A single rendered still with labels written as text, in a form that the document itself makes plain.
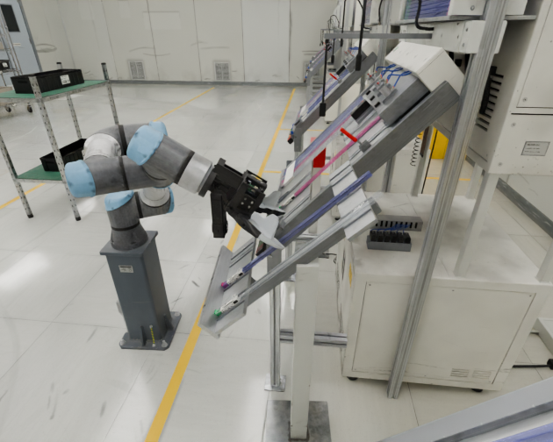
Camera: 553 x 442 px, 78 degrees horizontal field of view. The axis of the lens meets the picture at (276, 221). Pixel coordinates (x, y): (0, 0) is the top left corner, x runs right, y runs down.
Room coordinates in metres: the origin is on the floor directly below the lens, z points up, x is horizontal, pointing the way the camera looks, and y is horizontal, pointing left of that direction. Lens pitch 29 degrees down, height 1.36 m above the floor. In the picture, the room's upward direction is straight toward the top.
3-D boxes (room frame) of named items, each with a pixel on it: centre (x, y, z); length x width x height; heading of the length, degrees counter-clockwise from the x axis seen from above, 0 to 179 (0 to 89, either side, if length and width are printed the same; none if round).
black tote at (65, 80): (2.90, 1.78, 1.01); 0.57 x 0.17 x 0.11; 174
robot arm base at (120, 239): (1.27, 0.64, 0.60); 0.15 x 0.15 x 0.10
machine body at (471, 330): (1.27, -0.64, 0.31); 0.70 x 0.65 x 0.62; 174
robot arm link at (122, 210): (1.27, 0.64, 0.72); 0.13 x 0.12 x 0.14; 114
